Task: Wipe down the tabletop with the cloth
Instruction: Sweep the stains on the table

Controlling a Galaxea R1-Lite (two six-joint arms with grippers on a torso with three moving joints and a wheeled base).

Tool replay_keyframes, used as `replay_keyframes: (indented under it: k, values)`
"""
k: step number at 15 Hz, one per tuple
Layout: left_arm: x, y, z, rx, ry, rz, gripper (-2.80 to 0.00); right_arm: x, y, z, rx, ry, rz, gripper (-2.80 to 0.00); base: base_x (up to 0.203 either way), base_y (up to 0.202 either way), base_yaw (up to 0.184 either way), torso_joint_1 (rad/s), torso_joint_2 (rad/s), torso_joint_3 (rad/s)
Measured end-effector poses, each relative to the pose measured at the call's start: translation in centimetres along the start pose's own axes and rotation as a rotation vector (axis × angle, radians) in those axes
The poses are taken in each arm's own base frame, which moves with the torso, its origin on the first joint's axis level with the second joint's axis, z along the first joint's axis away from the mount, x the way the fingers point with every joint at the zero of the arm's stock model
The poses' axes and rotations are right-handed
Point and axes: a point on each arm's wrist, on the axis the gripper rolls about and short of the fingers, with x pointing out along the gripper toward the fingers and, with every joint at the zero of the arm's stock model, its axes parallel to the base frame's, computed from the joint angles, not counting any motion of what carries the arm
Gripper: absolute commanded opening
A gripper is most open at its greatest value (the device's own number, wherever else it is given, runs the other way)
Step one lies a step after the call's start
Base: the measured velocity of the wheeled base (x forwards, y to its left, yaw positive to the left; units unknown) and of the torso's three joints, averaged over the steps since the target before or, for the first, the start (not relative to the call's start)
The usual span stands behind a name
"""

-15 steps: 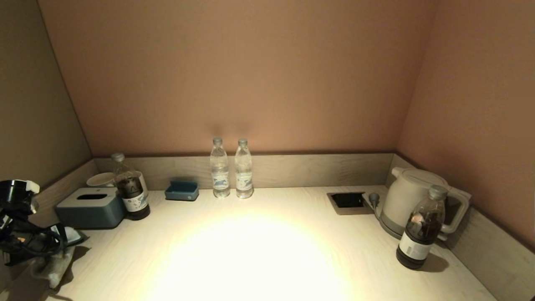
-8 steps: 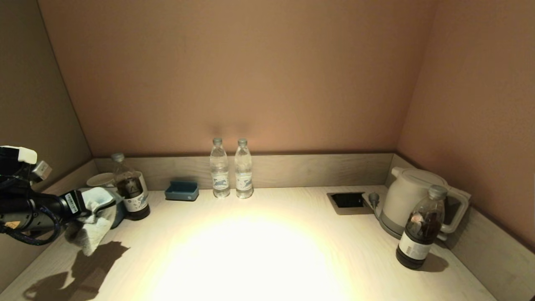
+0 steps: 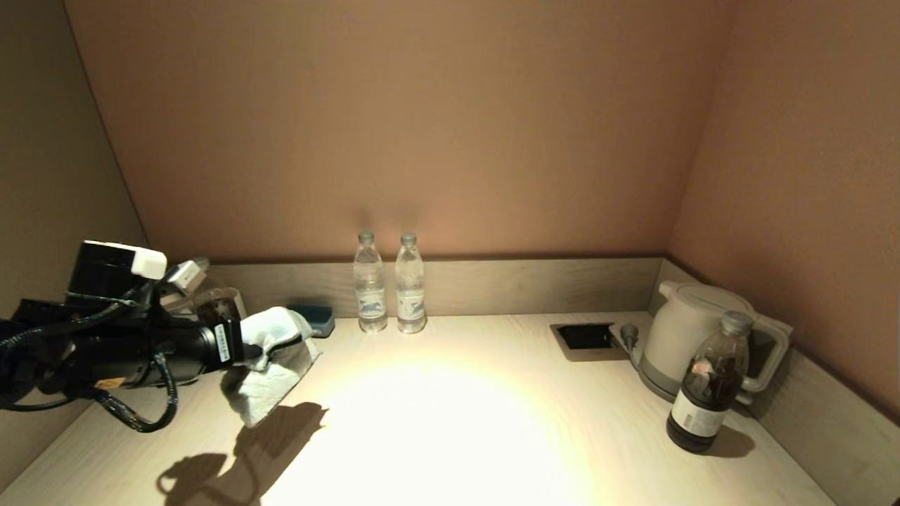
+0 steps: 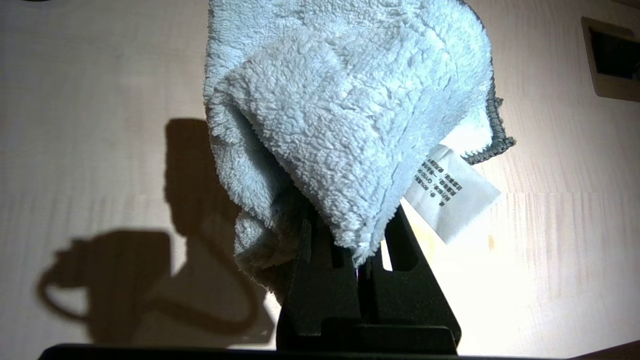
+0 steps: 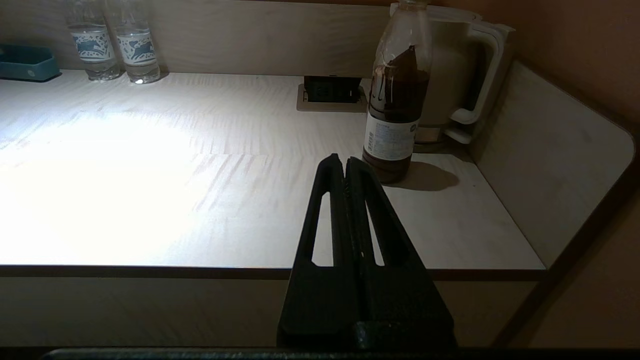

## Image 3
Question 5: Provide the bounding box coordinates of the light blue cleaning cloth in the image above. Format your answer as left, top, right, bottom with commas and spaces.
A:
221, 306, 321, 429

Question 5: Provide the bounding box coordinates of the recessed black power socket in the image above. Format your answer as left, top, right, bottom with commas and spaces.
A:
551, 322, 630, 362

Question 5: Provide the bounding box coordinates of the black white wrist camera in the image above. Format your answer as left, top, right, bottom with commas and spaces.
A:
69, 240, 168, 304

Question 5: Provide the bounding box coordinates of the white electric kettle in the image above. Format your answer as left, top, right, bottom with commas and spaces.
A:
641, 280, 793, 405

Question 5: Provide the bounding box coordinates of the clear water bottle blue label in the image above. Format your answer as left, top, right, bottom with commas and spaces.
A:
354, 231, 388, 333
394, 233, 428, 334

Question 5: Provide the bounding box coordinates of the black braided cable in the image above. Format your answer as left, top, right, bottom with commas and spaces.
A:
90, 350, 181, 434

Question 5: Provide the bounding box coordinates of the dark drink bottle white label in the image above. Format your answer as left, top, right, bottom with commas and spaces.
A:
666, 311, 754, 453

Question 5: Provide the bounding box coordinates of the dark drink bottle patterned label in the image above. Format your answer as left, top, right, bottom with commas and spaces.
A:
191, 257, 247, 325

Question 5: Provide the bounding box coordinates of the silver cable connector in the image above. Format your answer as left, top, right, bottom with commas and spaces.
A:
165, 258, 210, 294

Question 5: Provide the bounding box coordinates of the small blue tray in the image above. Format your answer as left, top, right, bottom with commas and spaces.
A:
288, 304, 336, 339

